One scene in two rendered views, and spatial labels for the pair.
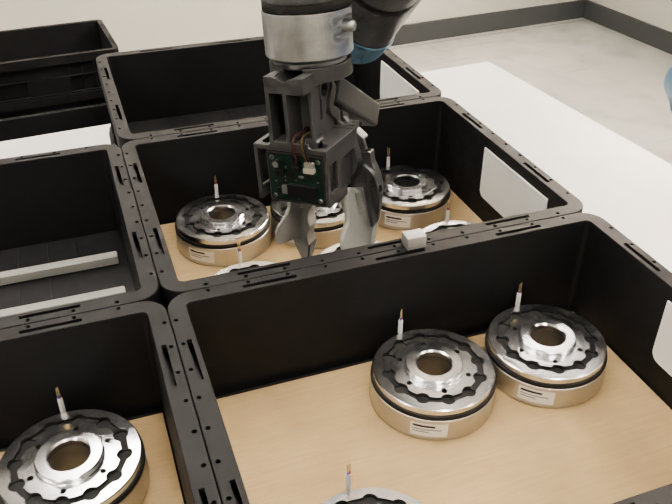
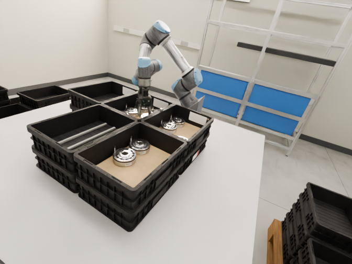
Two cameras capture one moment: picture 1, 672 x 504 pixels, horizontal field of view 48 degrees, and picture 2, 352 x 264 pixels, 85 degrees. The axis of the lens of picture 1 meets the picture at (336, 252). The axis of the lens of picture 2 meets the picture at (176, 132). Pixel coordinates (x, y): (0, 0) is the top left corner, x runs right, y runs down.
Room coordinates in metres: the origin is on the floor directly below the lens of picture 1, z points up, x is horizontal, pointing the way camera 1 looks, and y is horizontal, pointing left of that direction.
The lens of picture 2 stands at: (-0.30, 0.66, 1.41)
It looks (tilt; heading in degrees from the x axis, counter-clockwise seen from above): 29 degrees down; 314
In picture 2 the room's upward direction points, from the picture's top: 11 degrees clockwise
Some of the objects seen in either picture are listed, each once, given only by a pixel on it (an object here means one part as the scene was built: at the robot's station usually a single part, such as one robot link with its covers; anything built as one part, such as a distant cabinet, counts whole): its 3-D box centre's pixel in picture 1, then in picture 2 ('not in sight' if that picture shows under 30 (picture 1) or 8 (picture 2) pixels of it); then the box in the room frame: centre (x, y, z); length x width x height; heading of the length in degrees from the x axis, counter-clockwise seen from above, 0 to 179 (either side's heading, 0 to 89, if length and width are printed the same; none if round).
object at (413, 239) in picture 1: (413, 239); not in sight; (0.56, -0.07, 0.94); 0.02 x 0.01 x 0.01; 110
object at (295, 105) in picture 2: not in sight; (273, 110); (0.61, -2.15, 0.60); 0.72 x 0.03 x 0.56; 24
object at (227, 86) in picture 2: not in sight; (218, 94); (1.34, -1.82, 0.60); 0.72 x 0.03 x 0.56; 24
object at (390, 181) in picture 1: (406, 182); not in sight; (0.79, -0.08, 0.86); 0.05 x 0.05 x 0.01
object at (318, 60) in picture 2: not in sight; (283, 53); (0.84, -2.30, 1.32); 1.20 x 0.45 x 0.06; 24
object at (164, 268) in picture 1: (337, 182); (140, 105); (0.69, 0.00, 0.92); 0.40 x 0.30 x 0.02; 110
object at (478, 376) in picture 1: (433, 369); (169, 125); (0.47, -0.08, 0.86); 0.10 x 0.10 x 0.01
